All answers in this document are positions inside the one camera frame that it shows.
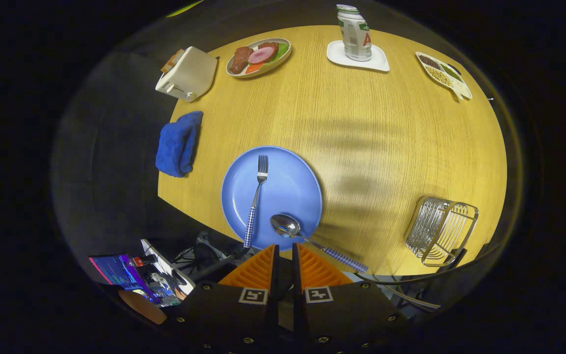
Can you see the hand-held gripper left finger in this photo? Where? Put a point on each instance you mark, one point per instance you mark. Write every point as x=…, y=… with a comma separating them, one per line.
x=234, y=314

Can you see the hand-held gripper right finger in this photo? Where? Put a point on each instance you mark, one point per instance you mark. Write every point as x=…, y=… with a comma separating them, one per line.
x=342, y=314

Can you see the brown wooden board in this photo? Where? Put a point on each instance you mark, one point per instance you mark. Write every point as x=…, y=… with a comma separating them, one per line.
x=140, y=307

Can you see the laptop with lit screen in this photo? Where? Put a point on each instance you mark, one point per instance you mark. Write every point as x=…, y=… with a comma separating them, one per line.
x=121, y=275

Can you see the blue round plate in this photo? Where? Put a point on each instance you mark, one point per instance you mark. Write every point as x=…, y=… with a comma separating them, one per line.
x=293, y=182

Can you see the blue folded cloth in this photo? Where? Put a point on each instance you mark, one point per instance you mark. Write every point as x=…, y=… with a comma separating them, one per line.
x=177, y=142

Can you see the white toaster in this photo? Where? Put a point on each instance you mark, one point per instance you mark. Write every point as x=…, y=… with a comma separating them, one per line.
x=192, y=73

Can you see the orange carrot slice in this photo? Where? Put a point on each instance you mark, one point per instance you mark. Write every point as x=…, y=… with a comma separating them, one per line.
x=253, y=68

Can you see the oval food plate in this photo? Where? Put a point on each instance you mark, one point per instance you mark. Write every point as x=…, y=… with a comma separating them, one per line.
x=273, y=64

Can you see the brown meat piece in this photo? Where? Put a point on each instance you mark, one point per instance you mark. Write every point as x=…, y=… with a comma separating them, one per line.
x=240, y=59

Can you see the white square coaster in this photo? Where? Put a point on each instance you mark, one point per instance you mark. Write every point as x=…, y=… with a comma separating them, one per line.
x=379, y=61

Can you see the white divided snack tray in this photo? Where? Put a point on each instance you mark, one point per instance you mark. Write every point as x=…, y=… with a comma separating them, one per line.
x=440, y=73

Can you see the pink ham slice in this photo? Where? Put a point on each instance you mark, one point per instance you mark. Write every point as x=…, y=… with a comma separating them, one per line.
x=262, y=55

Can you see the toast slices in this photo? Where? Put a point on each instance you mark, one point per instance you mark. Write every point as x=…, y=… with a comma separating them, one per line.
x=172, y=60

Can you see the green lettuce leaf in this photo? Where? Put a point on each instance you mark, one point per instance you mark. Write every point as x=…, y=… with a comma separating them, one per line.
x=282, y=50

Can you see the white drink bottle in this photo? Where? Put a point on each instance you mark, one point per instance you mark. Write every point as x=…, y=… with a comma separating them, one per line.
x=355, y=37

